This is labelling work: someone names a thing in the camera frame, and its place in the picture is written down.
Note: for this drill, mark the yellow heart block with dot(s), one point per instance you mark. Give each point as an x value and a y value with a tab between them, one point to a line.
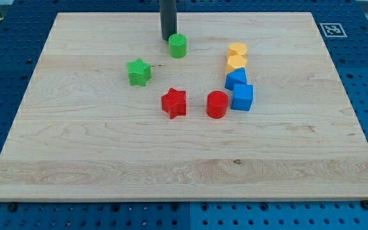
237	48

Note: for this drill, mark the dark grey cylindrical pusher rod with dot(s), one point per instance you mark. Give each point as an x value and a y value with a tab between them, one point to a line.
168	18

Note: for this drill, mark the blue cube block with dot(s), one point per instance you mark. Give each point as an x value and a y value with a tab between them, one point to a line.
243	96

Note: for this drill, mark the red star block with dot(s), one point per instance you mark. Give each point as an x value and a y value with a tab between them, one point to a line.
174	103

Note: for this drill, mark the green star block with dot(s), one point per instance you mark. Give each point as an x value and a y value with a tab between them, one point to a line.
139	72

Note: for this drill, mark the red cylinder block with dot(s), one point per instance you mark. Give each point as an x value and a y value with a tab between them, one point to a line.
217	102

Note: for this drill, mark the yellow pentagon block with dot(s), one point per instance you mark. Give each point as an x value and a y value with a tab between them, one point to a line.
235	62

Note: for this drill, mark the blue triangle block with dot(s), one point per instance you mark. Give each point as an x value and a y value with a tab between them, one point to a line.
238	76

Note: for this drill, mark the white fiducial marker tag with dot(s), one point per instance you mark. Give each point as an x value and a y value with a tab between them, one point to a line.
333	30

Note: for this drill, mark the green cylinder block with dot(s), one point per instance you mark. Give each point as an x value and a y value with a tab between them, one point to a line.
177	45

